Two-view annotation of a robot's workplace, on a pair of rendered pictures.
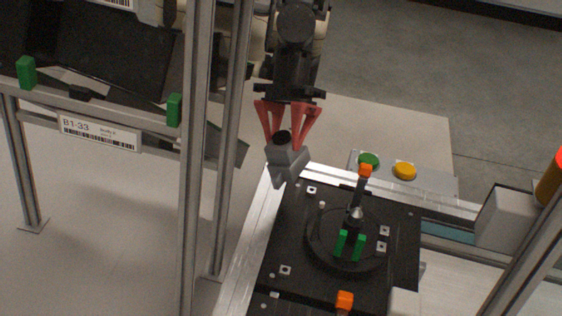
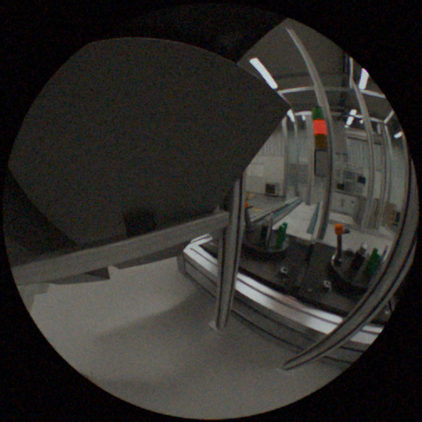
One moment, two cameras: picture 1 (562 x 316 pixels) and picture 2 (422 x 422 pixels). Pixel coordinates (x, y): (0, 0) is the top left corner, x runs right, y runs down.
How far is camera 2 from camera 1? 0.78 m
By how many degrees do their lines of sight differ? 48
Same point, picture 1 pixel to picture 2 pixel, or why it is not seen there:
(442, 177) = not seen: hidden behind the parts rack
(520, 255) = (330, 171)
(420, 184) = not seen: hidden behind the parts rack
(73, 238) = (119, 379)
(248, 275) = (276, 295)
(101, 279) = (175, 394)
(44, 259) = not seen: outside the picture
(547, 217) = (330, 151)
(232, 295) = (293, 311)
